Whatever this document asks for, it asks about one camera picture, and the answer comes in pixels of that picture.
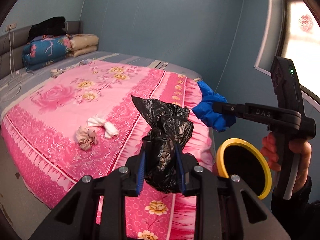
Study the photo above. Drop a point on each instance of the beige pink knotted cloth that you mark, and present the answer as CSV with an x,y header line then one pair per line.
x,y
86,138

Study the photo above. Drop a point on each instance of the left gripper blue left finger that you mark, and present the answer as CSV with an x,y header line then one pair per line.
x,y
140,171

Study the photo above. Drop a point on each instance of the pink floral bedspread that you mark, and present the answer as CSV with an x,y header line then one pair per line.
x,y
84,123

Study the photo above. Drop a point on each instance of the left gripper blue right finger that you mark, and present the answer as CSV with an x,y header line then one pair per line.
x,y
180,168

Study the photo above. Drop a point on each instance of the grey padded headboard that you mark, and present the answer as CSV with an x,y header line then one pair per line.
x,y
12,45

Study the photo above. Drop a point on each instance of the beige folded quilt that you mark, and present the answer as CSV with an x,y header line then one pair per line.
x,y
82,44

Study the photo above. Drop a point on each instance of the blue floral folded quilt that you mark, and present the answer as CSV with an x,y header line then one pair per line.
x,y
40,53

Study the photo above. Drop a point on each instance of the white knotted tissue wad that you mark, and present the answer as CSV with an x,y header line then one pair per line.
x,y
110,129

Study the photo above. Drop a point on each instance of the crumpled patterned cloth on bed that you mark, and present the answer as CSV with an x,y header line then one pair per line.
x,y
55,72

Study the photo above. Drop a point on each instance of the grey striped bed sheet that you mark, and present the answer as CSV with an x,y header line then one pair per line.
x,y
20,84

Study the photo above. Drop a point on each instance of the wall power outlet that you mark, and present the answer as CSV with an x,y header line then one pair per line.
x,y
11,26

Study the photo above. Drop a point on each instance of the black clothing pile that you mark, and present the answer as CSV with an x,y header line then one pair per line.
x,y
53,26

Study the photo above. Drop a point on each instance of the window with red decoration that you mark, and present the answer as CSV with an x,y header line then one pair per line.
x,y
299,39

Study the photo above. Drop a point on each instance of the black plastic bag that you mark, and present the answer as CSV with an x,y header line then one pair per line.
x,y
169,123

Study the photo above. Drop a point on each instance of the blue glove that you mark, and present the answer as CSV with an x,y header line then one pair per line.
x,y
204,110

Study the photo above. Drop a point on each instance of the right human hand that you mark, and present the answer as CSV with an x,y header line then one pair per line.
x,y
298,146

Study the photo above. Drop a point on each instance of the yellow rimmed black trash bin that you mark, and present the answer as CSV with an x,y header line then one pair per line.
x,y
236,156

